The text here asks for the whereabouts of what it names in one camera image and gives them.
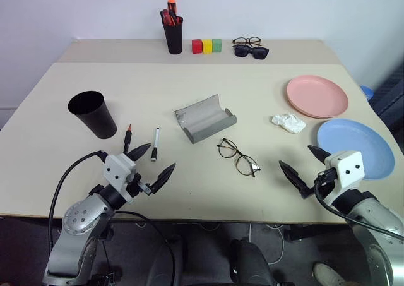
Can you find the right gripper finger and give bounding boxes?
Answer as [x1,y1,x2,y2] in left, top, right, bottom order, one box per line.
[307,145,331,165]
[278,160,309,198]

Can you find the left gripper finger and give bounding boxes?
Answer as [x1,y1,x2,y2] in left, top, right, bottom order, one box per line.
[127,143,152,161]
[150,163,177,194]

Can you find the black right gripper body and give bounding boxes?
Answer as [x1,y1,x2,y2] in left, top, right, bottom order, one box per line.
[300,170,337,200]

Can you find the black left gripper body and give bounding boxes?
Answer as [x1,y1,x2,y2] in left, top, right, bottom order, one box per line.
[126,171,158,199]

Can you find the blue plastic plate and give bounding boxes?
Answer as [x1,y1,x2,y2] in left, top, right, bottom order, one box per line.
[316,118,396,182]

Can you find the white marker black cap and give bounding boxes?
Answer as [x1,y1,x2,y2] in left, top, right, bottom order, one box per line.
[150,127,161,163]

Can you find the black pen orange tip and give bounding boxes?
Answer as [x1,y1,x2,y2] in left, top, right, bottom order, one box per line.
[122,124,133,154]

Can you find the white crumpled tissue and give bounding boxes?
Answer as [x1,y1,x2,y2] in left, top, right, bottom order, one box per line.
[271,112,307,134]

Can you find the empty black plastic cup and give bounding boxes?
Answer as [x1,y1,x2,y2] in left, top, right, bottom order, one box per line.
[68,90,118,140]

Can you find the pink plastic plate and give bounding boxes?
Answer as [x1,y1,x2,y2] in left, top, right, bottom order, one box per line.
[286,74,350,119]

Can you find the tortoiseshell round glasses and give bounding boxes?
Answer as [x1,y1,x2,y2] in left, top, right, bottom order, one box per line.
[217,137,261,177]

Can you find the grey open glasses case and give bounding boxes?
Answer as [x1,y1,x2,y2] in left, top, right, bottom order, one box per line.
[174,93,238,145]

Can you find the blue round container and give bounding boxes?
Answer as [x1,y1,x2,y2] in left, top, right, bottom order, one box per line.
[359,85,376,101]

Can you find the dark rounded shape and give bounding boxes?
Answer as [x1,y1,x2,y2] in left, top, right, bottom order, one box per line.
[147,235,184,286]
[229,237,273,286]

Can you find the grey white shoe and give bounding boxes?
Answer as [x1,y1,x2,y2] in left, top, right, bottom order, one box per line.
[312,263,348,286]

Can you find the dark ribbed object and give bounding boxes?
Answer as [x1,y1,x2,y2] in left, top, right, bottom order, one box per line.
[368,61,404,120]

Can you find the black pen holder cup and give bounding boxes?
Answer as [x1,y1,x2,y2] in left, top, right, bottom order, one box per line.
[163,23,184,55]

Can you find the black sunglasses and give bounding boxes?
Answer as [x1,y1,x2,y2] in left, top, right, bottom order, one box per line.
[233,45,270,61]

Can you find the tortoiseshell square glasses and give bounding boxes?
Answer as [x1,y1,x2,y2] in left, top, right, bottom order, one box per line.
[232,36,263,47]

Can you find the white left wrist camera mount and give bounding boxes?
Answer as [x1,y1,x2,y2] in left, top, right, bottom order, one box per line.
[103,154,137,202]

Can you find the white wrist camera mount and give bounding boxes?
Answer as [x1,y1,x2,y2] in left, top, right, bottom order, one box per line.
[103,154,137,202]
[324,150,364,189]

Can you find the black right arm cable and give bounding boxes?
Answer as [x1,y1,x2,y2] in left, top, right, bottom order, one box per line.
[314,169,404,240]

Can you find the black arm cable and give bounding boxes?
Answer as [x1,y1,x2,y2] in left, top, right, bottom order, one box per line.
[48,150,110,246]
[314,169,404,240]

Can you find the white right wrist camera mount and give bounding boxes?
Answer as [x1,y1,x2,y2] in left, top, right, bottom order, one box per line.
[324,150,364,189]

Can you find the black thin cable loop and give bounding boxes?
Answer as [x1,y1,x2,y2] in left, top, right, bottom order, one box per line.
[114,210,177,286]

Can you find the white thin cable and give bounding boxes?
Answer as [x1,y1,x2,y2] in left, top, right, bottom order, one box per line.
[247,223,285,265]

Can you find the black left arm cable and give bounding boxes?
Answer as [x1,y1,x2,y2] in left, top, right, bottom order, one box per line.
[48,150,110,246]

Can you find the red handled tool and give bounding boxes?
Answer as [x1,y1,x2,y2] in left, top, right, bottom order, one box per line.
[160,9,173,27]

